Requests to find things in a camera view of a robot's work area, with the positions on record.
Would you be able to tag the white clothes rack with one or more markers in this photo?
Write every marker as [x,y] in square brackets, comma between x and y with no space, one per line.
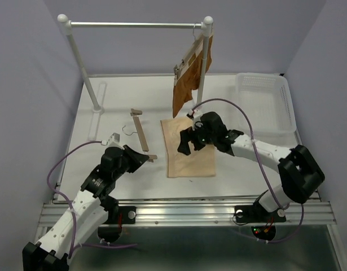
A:
[134,49]

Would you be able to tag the aluminium mounting rail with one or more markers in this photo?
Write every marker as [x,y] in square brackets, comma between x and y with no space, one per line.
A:
[213,211]

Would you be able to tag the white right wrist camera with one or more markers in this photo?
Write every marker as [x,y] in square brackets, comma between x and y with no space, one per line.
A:
[195,116]

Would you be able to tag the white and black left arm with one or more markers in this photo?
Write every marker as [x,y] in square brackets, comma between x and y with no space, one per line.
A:
[91,207]

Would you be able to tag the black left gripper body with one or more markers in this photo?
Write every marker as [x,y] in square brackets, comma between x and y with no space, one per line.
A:
[119,171]

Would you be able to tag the wooden hanger with brown underwear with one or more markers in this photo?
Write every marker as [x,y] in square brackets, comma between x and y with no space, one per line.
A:
[188,58]

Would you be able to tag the brown underwear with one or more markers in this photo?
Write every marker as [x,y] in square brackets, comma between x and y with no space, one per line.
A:
[190,81]

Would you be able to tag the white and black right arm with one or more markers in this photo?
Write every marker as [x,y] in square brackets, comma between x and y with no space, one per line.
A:
[300,175]

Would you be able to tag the white plastic basket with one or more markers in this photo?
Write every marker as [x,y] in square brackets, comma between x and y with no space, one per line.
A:
[267,103]

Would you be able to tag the wooden clip hanger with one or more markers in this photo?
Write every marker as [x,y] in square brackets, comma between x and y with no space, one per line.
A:
[139,132]

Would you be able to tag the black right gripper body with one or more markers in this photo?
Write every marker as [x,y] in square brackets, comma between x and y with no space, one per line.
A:
[203,138]

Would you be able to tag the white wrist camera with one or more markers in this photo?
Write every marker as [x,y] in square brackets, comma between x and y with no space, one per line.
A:
[195,116]
[114,141]

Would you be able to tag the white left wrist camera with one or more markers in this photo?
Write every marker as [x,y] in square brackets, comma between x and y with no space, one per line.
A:
[114,141]

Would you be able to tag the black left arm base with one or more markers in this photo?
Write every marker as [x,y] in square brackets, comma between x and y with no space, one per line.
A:
[112,229]

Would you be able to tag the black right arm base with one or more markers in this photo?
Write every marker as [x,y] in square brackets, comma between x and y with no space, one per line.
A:
[263,222]

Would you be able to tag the beige underwear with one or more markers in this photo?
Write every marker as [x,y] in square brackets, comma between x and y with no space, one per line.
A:
[199,164]

